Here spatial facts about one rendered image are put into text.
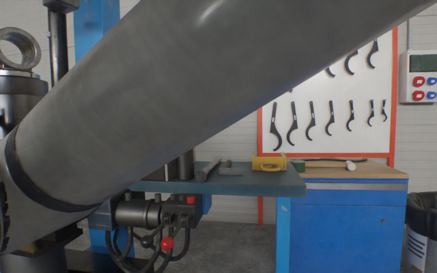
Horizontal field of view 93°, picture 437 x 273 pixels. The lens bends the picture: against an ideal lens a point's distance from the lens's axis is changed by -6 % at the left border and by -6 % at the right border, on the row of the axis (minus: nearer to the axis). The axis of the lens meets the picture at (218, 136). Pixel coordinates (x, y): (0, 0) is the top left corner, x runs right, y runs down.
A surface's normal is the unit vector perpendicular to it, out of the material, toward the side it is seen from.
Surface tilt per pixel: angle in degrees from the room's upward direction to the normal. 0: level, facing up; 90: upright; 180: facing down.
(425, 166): 90
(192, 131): 143
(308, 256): 90
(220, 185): 90
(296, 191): 90
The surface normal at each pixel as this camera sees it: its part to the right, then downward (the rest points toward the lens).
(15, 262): 0.25, 0.08
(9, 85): 0.60, 0.06
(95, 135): -0.20, 0.28
